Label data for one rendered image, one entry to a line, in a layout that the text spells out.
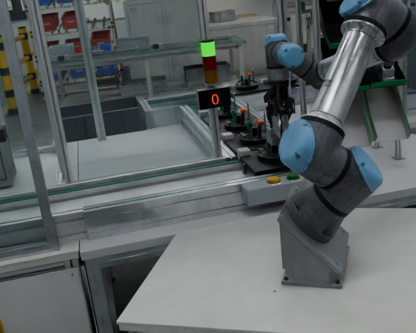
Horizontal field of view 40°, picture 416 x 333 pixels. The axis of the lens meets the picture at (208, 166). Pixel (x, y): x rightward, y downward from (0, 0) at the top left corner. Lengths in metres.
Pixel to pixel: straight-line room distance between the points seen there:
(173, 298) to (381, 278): 0.54
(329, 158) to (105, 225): 0.84
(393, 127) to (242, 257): 0.86
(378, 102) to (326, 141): 0.94
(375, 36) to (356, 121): 0.73
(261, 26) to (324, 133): 8.10
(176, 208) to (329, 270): 0.64
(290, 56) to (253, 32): 7.60
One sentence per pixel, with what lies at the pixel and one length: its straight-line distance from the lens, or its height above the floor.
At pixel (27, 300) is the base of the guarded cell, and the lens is 1.95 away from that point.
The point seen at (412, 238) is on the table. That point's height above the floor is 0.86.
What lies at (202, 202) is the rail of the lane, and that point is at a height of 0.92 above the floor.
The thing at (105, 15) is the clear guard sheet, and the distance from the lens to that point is 2.07.
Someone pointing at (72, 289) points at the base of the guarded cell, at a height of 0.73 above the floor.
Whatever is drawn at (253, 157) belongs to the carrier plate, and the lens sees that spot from 2.14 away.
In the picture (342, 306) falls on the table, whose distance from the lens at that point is 1.42.
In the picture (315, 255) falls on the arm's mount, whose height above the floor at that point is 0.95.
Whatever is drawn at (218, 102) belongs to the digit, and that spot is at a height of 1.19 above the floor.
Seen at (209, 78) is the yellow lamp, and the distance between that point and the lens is 2.09.
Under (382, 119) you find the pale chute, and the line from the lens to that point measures 2.23.
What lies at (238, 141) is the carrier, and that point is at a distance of 2.36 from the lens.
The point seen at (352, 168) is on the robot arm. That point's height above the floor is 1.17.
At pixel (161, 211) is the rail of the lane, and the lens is 1.89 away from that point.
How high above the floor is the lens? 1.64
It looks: 19 degrees down
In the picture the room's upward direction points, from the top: 7 degrees counter-clockwise
